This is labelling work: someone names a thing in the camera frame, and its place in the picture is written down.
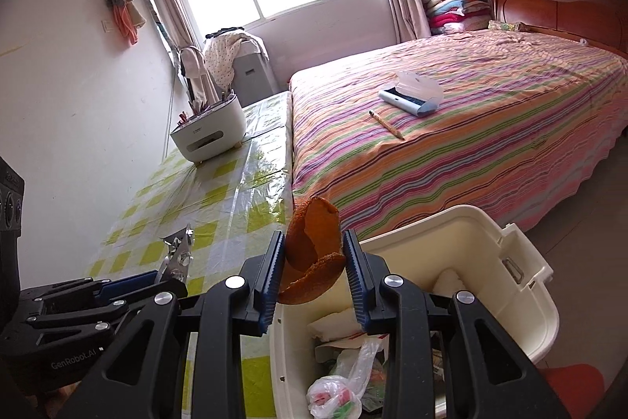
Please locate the orange hanging cloth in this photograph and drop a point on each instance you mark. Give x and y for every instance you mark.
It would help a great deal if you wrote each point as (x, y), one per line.
(125, 19)

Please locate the white desk organizer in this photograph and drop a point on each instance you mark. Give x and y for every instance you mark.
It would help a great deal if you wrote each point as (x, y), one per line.
(211, 134)

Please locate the grey standing air conditioner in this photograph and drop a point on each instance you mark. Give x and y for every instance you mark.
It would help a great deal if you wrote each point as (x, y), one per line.
(255, 73)

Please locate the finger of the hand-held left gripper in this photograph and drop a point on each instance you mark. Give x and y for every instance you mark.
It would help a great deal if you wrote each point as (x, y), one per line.
(83, 316)
(127, 284)

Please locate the cluster of coloured pens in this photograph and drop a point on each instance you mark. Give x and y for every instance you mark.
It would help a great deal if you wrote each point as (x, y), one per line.
(182, 118)

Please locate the green patterned packet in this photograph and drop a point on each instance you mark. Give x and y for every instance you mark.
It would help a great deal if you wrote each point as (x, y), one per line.
(505, 26)

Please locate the wooden headboard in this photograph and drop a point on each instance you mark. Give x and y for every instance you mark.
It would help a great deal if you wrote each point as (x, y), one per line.
(539, 6)

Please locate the wooden pencil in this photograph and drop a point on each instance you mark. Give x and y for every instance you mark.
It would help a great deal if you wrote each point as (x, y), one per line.
(387, 124)

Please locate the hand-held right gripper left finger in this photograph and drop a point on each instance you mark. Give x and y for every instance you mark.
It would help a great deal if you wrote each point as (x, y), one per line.
(270, 281)

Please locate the white wall switch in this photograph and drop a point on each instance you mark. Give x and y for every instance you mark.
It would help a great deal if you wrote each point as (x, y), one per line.
(106, 25)

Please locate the dotted white cloth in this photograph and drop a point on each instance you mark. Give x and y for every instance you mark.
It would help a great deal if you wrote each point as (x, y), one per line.
(225, 55)

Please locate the blue and white pencil case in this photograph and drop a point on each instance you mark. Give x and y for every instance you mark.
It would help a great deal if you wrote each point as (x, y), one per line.
(409, 102)

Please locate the white tissue wad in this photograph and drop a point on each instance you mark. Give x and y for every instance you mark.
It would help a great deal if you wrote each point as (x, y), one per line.
(451, 280)

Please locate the bed with striped sheet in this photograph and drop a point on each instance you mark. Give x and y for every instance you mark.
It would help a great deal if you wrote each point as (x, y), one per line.
(466, 154)

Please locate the white knotted plastic bag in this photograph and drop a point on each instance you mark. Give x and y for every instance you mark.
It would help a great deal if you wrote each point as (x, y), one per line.
(333, 392)

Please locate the white hanging garment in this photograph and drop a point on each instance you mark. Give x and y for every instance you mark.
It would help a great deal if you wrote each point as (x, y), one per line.
(196, 75)

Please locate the red stool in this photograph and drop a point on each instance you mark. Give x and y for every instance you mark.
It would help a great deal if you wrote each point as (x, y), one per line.
(579, 392)

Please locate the white paper carton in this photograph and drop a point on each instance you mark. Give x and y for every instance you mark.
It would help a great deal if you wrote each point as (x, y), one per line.
(343, 347)

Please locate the white plastic bin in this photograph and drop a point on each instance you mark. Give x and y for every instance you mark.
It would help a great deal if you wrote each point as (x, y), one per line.
(441, 242)

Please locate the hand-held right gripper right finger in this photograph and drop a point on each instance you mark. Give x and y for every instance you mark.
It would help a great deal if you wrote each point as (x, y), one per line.
(354, 281)

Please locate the orange peel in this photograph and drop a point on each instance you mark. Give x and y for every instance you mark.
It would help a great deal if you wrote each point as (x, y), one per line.
(314, 222)

